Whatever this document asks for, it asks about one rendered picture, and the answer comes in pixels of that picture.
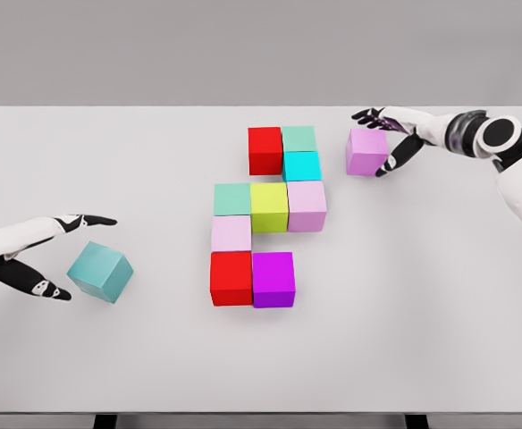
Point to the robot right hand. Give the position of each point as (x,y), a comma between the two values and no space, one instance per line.
(404,123)

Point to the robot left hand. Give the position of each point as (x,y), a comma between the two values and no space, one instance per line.
(19,233)

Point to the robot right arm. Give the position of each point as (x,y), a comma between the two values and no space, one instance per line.
(502,147)

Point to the orchid pink cube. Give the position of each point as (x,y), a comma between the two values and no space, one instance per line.
(366,149)

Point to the teal cube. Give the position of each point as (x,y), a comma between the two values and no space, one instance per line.
(102,270)

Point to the mint green cube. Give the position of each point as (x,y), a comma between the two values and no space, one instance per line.
(232,199)
(299,138)

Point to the cyan cube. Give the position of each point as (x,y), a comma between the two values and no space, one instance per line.
(302,166)

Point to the pale pink cube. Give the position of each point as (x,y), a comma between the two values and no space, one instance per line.
(306,205)
(230,233)

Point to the red cube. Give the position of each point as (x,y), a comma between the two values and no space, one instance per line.
(264,149)
(230,278)

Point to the yellow-green cube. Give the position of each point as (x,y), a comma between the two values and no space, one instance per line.
(269,207)

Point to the magenta purple cube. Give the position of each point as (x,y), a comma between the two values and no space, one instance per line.
(273,279)

